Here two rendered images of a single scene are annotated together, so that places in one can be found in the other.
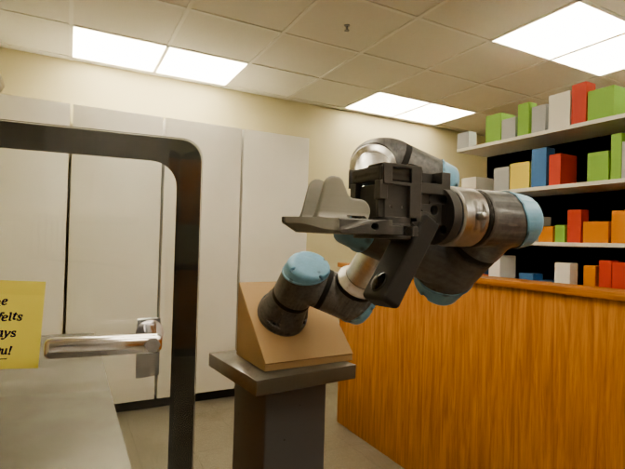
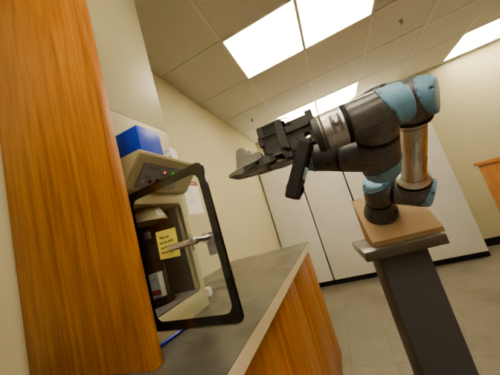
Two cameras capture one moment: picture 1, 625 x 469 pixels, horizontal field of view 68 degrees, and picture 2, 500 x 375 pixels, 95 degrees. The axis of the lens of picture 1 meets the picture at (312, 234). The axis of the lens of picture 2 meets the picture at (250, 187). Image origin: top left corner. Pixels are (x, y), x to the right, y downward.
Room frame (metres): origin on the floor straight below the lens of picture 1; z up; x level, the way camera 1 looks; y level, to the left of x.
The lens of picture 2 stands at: (0.15, -0.36, 1.20)
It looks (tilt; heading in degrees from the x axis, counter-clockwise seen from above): 9 degrees up; 47
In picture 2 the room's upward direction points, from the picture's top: 17 degrees counter-clockwise
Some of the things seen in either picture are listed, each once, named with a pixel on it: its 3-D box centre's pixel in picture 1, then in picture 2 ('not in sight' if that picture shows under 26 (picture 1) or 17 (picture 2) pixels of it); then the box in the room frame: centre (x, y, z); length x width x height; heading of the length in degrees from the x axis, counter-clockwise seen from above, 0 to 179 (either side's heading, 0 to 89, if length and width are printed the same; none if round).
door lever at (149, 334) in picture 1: (109, 341); (187, 242); (0.41, 0.18, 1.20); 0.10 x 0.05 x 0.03; 112
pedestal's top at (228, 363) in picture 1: (280, 365); (392, 242); (1.38, 0.09, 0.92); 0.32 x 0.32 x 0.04; 34
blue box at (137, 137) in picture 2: not in sight; (139, 146); (0.42, 0.39, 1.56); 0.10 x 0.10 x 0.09; 28
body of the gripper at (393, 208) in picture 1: (402, 207); (291, 142); (0.54, -0.10, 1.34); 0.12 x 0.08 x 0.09; 118
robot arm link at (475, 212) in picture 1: (454, 216); (331, 129); (0.58, -0.18, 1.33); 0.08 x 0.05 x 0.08; 28
